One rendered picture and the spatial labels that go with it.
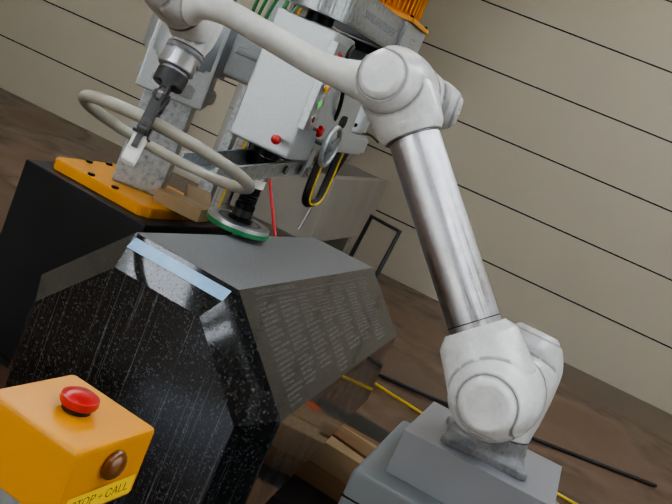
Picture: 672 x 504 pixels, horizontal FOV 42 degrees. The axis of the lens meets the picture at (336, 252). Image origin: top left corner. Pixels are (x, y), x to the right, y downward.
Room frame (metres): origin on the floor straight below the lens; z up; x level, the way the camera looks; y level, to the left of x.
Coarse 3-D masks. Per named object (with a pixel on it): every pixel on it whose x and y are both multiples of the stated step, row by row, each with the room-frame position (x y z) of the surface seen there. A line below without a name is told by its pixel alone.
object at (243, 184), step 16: (80, 96) 2.08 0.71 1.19; (96, 96) 2.01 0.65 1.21; (96, 112) 2.24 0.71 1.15; (128, 112) 1.96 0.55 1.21; (112, 128) 2.32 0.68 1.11; (128, 128) 2.35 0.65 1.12; (160, 128) 1.96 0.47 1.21; (176, 128) 1.97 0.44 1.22; (192, 144) 1.98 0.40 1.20; (176, 160) 2.40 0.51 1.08; (208, 160) 2.01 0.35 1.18; (224, 160) 2.03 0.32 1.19; (208, 176) 2.37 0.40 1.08; (240, 176) 2.08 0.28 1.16; (240, 192) 2.27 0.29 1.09
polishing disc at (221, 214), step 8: (216, 208) 2.85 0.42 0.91; (224, 208) 2.91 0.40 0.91; (216, 216) 2.75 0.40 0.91; (224, 216) 2.78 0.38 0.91; (232, 224) 2.73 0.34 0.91; (240, 224) 2.77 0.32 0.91; (256, 224) 2.87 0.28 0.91; (248, 232) 2.74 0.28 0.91; (256, 232) 2.76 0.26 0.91; (264, 232) 2.80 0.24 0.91
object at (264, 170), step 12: (180, 156) 2.41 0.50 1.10; (192, 156) 2.46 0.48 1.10; (228, 156) 2.69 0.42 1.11; (240, 156) 2.78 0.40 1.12; (180, 168) 2.41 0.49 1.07; (216, 168) 2.38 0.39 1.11; (240, 168) 2.52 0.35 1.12; (252, 168) 2.61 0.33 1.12; (264, 168) 2.70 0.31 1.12; (276, 168) 2.80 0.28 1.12; (288, 168) 2.87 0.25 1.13; (300, 168) 3.00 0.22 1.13; (204, 180) 2.39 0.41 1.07
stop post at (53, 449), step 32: (32, 384) 0.81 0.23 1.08; (64, 384) 0.84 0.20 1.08; (0, 416) 0.76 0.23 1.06; (32, 416) 0.75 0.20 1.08; (64, 416) 0.78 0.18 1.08; (96, 416) 0.81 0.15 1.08; (128, 416) 0.83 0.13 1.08; (0, 448) 0.76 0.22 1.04; (32, 448) 0.74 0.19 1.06; (64, 448) 0.73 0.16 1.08; (96, 448) 0.75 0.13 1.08; (128, 448) 0.80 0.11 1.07; (0, 480) 0.75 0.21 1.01; (32, 480) 0.74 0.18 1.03; (64, 480) 0.73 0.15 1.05; (96, 480) 0.77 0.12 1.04; (128, 480) 0.82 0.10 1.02
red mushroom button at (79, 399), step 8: (64, 392) 0.79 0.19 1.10; (72, 392) 0.79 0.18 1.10; (80, 392) 0.80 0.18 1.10; (88, 392) 0.81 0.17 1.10; (64, 400) 0.79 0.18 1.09; (72, 400) 0.79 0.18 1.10; (80, 400) 0.79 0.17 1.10; (88, 400) 0.79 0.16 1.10; (96, 400) 0.80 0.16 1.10; (72, 408) 0.78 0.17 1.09; (80, 408) 0.78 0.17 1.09; (88, 408) 0.79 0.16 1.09; (96, 408) 0.80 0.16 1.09
